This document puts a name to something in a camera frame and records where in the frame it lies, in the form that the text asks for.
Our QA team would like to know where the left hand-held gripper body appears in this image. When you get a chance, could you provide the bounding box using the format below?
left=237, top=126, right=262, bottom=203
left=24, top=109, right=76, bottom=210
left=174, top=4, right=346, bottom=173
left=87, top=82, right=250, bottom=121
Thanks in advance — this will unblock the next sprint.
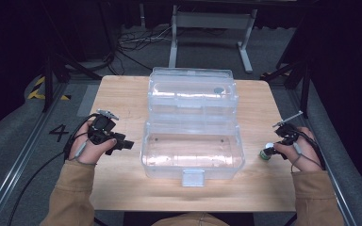
left=88, top=108, right=126, bottom=146

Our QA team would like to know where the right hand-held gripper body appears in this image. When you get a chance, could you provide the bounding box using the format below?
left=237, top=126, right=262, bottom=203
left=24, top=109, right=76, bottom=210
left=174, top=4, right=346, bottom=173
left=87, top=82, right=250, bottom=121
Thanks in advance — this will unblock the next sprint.
left=271, top=110, right=304, bottom=146

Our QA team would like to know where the small green-capped object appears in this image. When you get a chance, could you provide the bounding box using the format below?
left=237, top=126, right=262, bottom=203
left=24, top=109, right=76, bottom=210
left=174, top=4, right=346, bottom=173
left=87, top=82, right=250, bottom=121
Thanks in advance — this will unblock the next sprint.
left=258, top=141, right=276, bottom=163

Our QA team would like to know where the clear plastic storage box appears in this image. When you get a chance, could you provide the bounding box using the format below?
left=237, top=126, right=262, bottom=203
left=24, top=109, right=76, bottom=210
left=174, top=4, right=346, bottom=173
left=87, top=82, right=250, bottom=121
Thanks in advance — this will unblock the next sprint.
left=140, top=66, right=246, bottom=188

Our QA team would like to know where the person's left hand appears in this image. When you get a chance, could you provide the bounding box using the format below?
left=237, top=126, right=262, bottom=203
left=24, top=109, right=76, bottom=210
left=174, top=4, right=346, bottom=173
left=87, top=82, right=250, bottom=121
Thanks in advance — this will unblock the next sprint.
left=68, top=121, right=118, bottom=166

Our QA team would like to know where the person's right hand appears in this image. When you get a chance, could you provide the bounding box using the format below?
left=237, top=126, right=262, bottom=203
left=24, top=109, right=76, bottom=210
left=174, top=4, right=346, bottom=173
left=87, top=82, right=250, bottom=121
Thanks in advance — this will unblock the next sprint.
left=274, top=126, right=323, bottom=173

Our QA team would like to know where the black tripod stand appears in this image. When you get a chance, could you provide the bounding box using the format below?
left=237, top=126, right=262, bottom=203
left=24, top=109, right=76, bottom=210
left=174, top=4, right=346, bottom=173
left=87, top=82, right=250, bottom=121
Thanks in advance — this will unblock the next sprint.
left=259, top=57, right=313, bottom=120
left=41, top=51, right=104, bottom=113

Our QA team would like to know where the yellow and black floor tape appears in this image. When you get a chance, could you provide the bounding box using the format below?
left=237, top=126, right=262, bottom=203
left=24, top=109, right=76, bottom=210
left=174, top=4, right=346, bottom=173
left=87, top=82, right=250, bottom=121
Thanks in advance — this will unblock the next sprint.
left=26, top=75, right=73, bottom=102

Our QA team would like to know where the person's torso in tan jacket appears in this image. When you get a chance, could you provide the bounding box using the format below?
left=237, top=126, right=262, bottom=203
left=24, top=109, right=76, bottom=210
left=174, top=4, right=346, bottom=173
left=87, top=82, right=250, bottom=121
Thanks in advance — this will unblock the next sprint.
left=150, top=212, right=231, bottom=226

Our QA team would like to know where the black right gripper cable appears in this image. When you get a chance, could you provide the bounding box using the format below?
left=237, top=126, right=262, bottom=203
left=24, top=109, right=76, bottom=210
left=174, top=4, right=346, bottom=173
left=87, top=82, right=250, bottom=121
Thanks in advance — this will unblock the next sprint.
left=290, top=130, right=327, bottom=173

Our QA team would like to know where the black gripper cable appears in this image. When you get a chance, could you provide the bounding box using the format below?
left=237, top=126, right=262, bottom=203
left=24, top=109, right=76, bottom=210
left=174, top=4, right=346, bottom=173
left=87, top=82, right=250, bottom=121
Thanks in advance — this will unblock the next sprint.
left=290, top=130, right=327, bottom=173
left=8, top=113, right=99, bottom=226

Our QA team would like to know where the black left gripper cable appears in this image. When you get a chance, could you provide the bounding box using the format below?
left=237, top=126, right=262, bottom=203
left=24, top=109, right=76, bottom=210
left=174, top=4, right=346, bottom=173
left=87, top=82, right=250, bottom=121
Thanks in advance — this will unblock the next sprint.
left=8, top=113, right=99, bottom=226

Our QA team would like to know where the metal floor rail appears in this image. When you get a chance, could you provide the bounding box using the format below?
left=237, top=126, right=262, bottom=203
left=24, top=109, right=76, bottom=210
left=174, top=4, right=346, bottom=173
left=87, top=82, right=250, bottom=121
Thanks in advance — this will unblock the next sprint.
left=0, top=79, right=74, bottom=226
left=286, top=87, right=361, bottom=226

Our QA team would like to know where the bundle of black floor cables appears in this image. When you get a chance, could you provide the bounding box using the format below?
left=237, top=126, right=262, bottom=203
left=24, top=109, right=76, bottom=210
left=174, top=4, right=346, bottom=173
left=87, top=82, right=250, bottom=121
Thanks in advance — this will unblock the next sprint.
left=107, top=24, right=174, bottom=77

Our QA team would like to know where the grey metal table frame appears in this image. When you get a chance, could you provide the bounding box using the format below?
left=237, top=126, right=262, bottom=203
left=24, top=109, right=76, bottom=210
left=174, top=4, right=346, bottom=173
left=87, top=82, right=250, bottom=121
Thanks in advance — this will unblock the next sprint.
left=168, top=4, right=259, bottom=75

